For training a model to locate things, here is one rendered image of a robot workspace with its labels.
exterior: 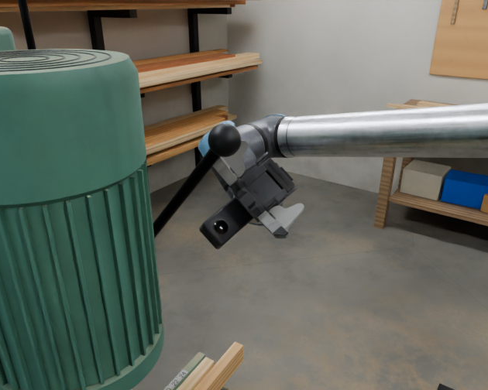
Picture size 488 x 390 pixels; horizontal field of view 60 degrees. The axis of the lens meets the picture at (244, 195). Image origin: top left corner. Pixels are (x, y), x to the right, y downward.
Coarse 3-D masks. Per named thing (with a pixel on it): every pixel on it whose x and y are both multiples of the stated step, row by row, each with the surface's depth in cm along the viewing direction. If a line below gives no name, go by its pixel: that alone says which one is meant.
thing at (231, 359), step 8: (232, 344) 83; (240, 344) 83; (232, 352) 81; (240, 352) 82; (224, 360) 79; (232, 360) 80; (240, 360) 83; (216, 368) 77; (224, 368) 77; (232, 368) 81; (208, 376) 76; (216, 376) 76; (224, 376) 78; (200, 384) 74; (208, 384) 74; (216, 384) 76; (224, 384) 79
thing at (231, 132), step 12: (216, 132) 43; (228, 132) 43; (216, 144) 43; (228, 144) 43; (240, 144) 44; (204, 156) 46; (216, 156) 45; (228, 156) 44; (204, 168) 46; (192, 180) 48; (180, 192) 50; (168, 204) 52; (180, 204) 51; (168, 216) 52; (156, 228) 54
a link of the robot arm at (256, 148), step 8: (240, 128) 88; (248, 128) 88; (248, 136) 87; (256, 136) 88; (200, 144) 85; (248, 144) 86; (256, 144) 87; (248, 152) 85; (256, 152) 88; (264, 152) 90; (248, 160) 84; (256, 160) 85; (248, 168) 83; (216, 176) 86; (240, 176) 82; (224, 184) 85
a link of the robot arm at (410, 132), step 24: (264, 120) 93; (288, 120) 89; (312, 120) 85; (336, 120) 81; (360, 120) 78; (384, 120) 74; (408, 120) 71; (432, 120) 69; (456, 120) 66; (480, 120) 64; (264, 144) 89; (288, 144) 88; (312, 144) 84; (336, 144) 81; (360, 144) 78; (384, 144) 75; (408, 144) 72; (432, 144) 69; (456, 144) 67; (480, 144) 65
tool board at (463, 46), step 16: (448, 0) 295; (464, 0) 290; (480, 0) 285; (448, 16) 299; (464, 16) 293; (480, 16) 288; (448, 32) 302; (464, 32) 297; (480, 32) 291; (448, 48) 305; (464, 48) 300; (480, 48) 294; (432, 64) 315; (448, 64) 309; (464, 64) 303; (480, 64) 297
